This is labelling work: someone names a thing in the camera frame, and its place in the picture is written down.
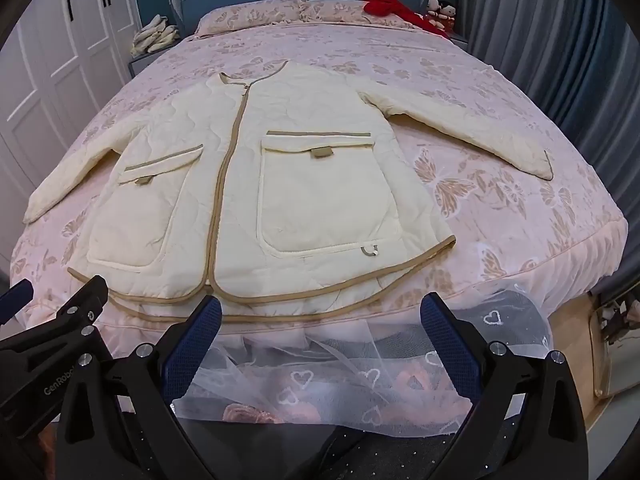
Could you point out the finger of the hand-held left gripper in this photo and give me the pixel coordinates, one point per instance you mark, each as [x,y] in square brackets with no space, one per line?
[75,305]
[16,294]

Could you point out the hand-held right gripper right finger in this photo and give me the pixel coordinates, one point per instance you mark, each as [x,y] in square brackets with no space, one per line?
[447,345]

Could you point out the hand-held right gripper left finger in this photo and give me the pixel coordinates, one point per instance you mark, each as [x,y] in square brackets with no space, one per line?
[197,345]

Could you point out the cream quilted jacket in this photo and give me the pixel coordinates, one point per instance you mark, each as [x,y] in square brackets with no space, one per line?
[300,185]

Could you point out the white heart lace veil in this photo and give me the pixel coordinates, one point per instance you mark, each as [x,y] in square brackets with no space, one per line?
[380,360]

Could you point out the dark sparkly cloth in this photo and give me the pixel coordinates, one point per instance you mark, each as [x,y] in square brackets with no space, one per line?
[390,455]

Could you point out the pink butterfly bedspread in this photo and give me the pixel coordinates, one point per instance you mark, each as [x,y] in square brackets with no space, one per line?
[475,110]

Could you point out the white wardrobe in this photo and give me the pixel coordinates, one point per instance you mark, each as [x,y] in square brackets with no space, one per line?
[55,60]

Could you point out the blue nightstand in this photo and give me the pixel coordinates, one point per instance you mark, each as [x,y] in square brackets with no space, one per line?
[150,62]

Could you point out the grey blue curtain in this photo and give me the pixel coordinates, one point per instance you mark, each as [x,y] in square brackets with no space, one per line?
[550,35]

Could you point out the small dressed doll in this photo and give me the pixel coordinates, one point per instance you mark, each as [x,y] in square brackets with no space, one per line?
[447,16]
[433,10]

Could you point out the pink floral pillow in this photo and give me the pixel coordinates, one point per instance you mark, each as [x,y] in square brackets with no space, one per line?
[335,10]
[245,17]

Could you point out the red cloth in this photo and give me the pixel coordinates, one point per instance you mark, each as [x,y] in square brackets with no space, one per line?
[385,6]

